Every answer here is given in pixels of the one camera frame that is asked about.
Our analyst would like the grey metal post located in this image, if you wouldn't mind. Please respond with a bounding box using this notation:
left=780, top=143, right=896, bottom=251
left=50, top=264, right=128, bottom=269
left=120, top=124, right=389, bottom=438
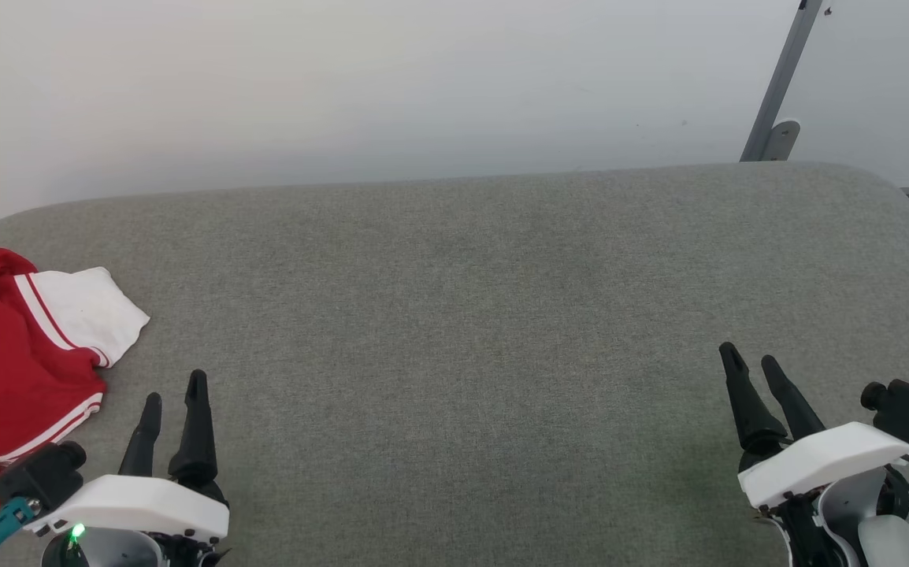
left=740, top=0, right=824, bottom=162

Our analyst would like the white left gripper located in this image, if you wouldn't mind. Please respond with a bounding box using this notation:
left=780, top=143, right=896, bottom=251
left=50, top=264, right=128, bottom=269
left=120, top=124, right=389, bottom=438
left=25, top=369, right=231, bottom=567

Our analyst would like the grey metal bracket plate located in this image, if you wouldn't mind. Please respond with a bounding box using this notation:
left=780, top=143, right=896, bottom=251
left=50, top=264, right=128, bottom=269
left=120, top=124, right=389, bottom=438
left=762, top=118, right=802, bottom=162

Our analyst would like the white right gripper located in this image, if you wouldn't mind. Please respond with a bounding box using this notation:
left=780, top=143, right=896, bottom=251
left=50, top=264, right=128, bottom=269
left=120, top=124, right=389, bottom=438
left=719, top=342, right=909, bottom=567

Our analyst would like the red and white shirt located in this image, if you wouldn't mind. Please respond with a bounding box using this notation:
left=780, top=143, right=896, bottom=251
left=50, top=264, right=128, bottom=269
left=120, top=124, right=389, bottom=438
left=0, top=248, right=150, bottom=514

